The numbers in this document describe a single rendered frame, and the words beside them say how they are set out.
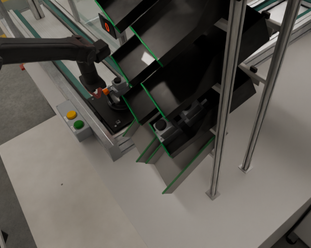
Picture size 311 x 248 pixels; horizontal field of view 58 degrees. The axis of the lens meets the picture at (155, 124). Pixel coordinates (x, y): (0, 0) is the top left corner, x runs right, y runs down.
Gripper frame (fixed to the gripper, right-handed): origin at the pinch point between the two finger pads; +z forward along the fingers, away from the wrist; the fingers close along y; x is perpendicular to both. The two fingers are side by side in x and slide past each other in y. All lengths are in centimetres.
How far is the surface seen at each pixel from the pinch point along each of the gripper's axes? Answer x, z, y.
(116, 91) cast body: -7.3, 0.7, -1.8
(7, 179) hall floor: 70, 106, 79
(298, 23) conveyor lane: -108, 10, -16
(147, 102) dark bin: -6.4, -15.2, -28.7
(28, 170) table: 38.5, 20.3, 3.2
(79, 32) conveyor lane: -20, 12, 66
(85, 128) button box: 10.4, 10.3, -2.2
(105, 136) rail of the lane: 5.8, 10.9, -10.9
